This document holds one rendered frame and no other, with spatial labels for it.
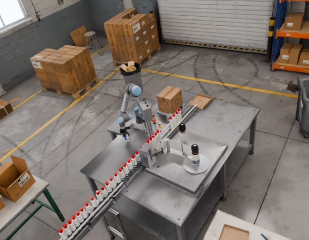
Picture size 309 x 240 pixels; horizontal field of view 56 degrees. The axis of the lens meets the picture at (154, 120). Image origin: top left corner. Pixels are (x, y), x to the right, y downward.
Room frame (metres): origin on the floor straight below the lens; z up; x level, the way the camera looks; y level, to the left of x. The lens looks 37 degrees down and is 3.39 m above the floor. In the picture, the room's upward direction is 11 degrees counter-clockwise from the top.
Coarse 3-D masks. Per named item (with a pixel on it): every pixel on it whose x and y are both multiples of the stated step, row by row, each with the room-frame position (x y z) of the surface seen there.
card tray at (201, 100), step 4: (196, 96) 3.72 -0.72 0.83; (200, 96) 3.70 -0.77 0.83; (204, 96) 3.68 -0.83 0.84; (208, 96) 3.62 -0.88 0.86; (192, 100) 3.63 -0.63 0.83; (196, 100) 3.61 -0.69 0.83; (200, 100) 3.59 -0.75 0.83; (204, 100) 3.57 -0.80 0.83; (208, 100) 3.55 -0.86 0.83; (192, 104) 3.53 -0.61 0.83; (200, 104) 3.49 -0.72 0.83; (204, 104) 3.48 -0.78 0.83; (200, 108) 3.40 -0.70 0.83
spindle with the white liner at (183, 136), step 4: (180, 124) 2.70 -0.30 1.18; (184, 124) 2.69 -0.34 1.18; (180, 128) 2.67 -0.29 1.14; (184, 128) 2.66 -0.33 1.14; (180, 132) 2.68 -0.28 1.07; (184, 132) 2.67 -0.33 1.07; (180, 136) 2.68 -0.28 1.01; (184, 136) 2.66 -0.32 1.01; (180, 140) 2.70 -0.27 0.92; (184, 140) 2.65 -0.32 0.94
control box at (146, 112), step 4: (140, 104) 2.85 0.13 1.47; (144, 104) 2.83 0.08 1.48; (148, 104) 2.82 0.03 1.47; (140, 108) 2.86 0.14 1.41; (144, 108) 2.75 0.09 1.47; (148, 108) 2.74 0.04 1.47; (144, 112) 2.72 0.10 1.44; (148, 112) 2.73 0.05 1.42; (144, 116) 2.72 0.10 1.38; (148, 116) 2.73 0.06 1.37; (152, 116) 2.74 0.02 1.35; (144, 120) 2.75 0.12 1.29; (148, 120) 2.72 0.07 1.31; (152, 120) 2.73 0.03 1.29
